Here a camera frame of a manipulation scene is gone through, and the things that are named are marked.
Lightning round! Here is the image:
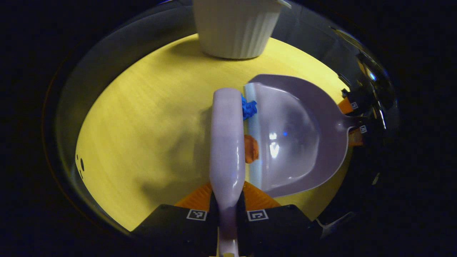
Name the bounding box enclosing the yellow wooden desktop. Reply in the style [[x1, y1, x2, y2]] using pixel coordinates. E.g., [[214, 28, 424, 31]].
[[75, 33, 354, 232]]

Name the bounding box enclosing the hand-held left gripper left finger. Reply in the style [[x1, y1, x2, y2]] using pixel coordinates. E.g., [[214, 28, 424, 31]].
[[130, 182, 219, 257]]

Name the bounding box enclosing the small pink broom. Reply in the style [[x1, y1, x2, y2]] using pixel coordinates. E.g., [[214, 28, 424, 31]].
[[209, 88, 247, 257]]

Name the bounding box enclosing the blue paper trash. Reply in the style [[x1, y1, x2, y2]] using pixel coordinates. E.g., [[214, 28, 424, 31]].
[[241, 94, 257, 120]]

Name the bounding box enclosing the black backdrop cloth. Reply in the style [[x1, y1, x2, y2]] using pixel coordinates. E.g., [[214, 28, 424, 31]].
[[54, 0, 357, 229]]

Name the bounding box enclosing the pink dustpan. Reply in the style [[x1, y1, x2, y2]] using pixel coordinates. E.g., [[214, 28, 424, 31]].
[[244, 74, 361, 198]]

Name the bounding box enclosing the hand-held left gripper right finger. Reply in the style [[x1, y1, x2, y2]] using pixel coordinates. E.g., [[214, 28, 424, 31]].
[[237, 181, 316, 257]]

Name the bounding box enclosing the orange paper trash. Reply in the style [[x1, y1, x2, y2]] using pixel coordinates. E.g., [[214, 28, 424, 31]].
[[244, 135, 260, 164]]

